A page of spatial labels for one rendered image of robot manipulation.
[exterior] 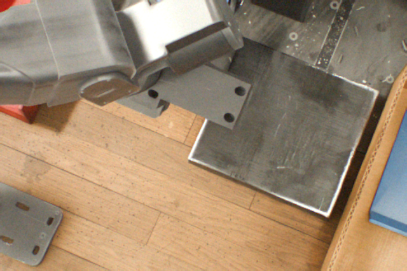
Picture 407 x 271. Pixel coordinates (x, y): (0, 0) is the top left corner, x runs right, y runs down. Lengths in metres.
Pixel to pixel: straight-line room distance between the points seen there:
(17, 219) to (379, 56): 0.46
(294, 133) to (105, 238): 0.24
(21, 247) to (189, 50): 0.37
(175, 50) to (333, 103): 0.34
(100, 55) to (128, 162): 0.37
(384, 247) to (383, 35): 0.25
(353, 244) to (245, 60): 0.24
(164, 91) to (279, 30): 0.31
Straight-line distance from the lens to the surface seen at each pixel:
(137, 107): 0.81
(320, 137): 0.97
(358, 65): 1.02
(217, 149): 0.96
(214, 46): 0.68
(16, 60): 0.61
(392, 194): 0.98
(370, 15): 1.05
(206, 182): 0.97
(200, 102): 0.74
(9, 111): 0.98
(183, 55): 0.68
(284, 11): 1.02
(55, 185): 0.98
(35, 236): 0.96
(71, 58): 0.61
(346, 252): 0.96
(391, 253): 0.97
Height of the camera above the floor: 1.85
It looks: 75 degrees down
